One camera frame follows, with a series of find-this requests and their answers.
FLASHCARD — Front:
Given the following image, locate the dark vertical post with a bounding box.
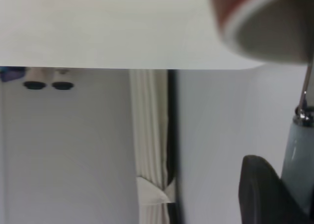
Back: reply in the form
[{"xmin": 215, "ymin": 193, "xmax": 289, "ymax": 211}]
[{"xmin": 167, "ymin": 69, "xmax": 183, "ymax": 224}]

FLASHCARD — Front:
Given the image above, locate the black shoe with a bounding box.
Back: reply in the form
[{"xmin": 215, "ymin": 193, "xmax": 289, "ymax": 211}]
[
  {"xmin": 51, "ymin": 81, "xmax": 75, "ymax": 90},
  {"xmin": 22, "ymin": 81, "xmax": 47, "ymax": 90}
]

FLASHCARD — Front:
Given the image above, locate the blue object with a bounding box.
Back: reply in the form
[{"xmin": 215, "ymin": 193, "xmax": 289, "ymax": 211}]
[{"xmin": 0, "ymin": 66, "xmax": 26, "ymax": 83}]

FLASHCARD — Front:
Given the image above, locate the red ceramic mug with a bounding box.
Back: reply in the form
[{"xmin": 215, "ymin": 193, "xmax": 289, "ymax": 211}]
[{"xmin": 207, "ymin": 0, "xmax": 314, "ymax": 64}]

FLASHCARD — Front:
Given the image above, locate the beige pleated curtain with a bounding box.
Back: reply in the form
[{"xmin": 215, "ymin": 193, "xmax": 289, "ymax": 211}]
[{"xmin": 129, "ymin": 69, "xmax": 170, "ymax": 224}]

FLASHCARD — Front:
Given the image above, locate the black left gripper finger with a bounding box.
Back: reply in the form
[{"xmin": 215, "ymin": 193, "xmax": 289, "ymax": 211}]
[{"xmin": 239, "ymin": 155, "xmax": 314, "ymax": 224}]

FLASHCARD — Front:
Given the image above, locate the metal spoon pale blue handle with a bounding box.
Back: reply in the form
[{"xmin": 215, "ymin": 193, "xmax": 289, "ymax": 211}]
[{"xmin": 279, "ymin": 58, "xmax": 314, "ymax": 215}]

